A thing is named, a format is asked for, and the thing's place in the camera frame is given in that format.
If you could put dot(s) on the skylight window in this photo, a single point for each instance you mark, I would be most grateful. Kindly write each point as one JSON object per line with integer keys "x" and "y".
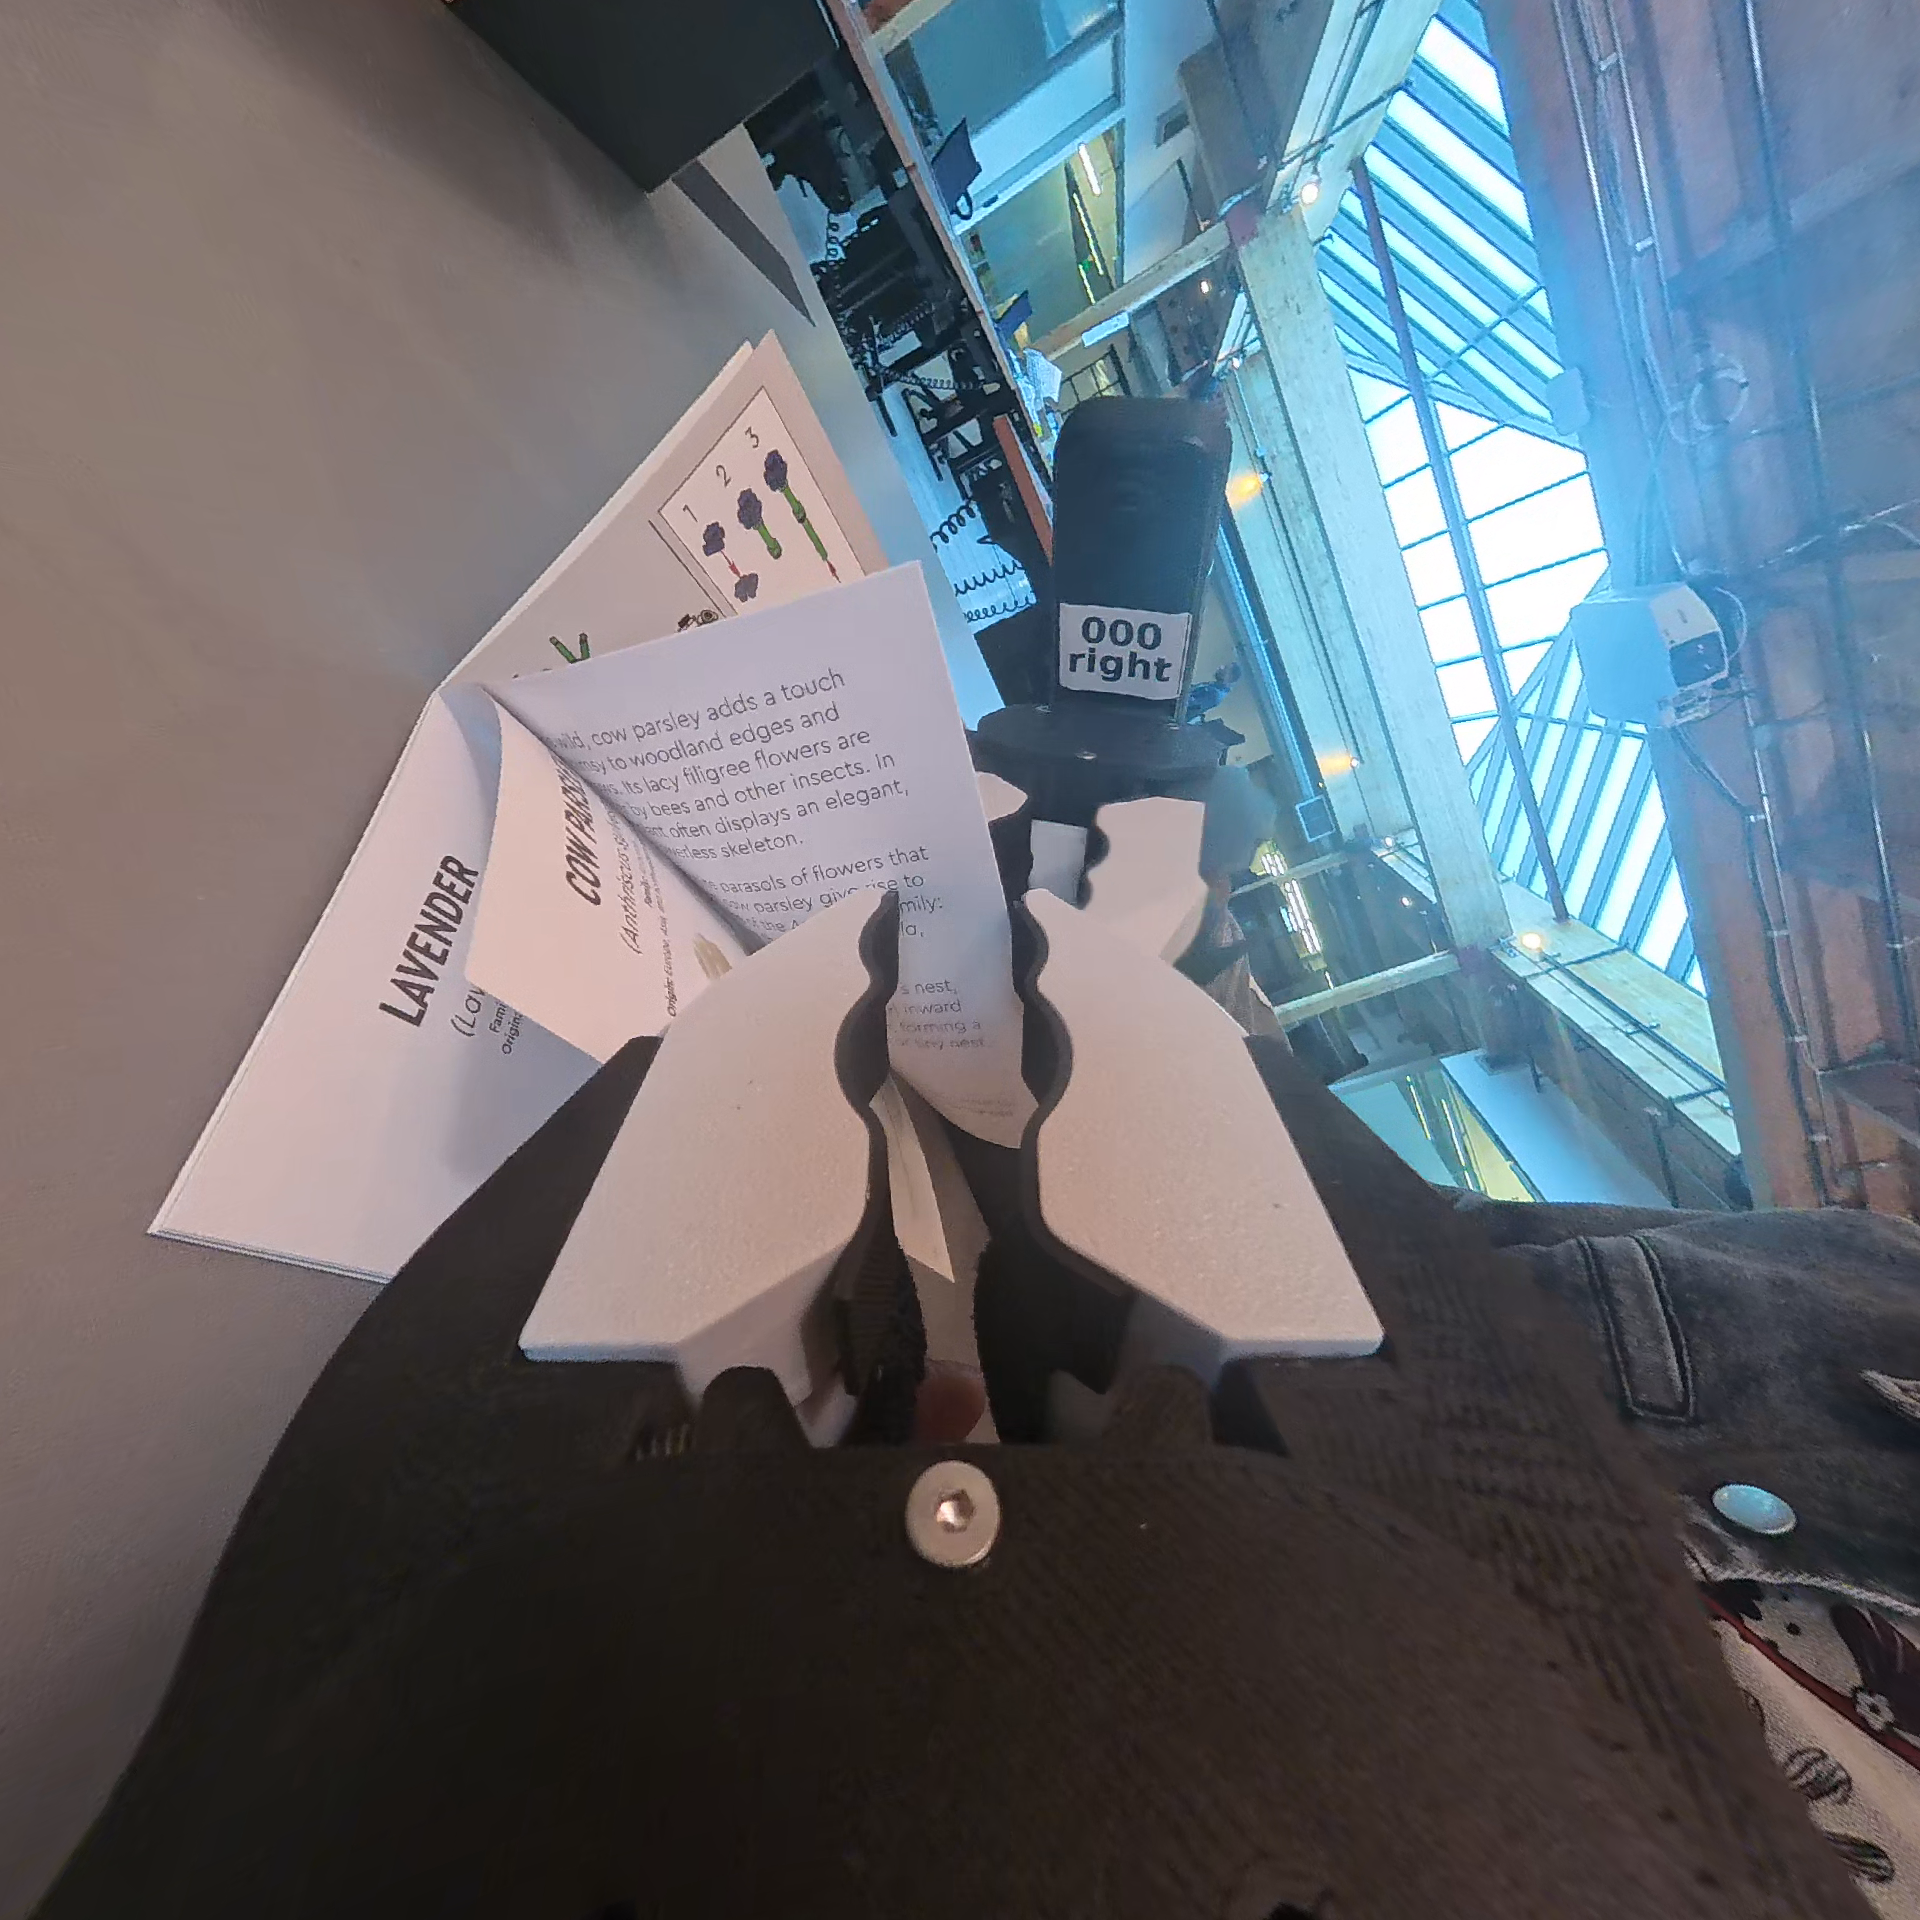
{"x": 1485, "y": 374}

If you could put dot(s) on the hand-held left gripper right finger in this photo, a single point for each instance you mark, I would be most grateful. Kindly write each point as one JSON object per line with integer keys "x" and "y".
{"x": 1185, "y": 1172}

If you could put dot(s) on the white lego instruction booklet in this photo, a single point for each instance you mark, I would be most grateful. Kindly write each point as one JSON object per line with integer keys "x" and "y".
{"x": 302, "y": 1110}

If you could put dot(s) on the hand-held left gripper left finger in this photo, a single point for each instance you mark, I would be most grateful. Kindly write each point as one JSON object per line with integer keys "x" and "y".
{"x": 718, "y": 1172}

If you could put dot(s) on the floral print shirt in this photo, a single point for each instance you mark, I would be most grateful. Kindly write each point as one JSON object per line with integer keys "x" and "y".
{"x": 1846, "y": 1726}

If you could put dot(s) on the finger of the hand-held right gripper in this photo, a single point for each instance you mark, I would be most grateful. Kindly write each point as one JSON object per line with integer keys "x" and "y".
{"x": 1002, "y": 797}
{"x": 1178, "y": 879}

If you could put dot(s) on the black desk frames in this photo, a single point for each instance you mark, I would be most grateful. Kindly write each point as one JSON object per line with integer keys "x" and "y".
{"x": 887, "y": 301}

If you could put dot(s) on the black divider panel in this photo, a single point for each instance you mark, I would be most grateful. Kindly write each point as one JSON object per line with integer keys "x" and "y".
{"x": 645, "y": 73}

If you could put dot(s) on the white ceiling-mounted device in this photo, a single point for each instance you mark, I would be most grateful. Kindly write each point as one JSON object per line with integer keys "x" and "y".
{"x": 1645, "y": 645}

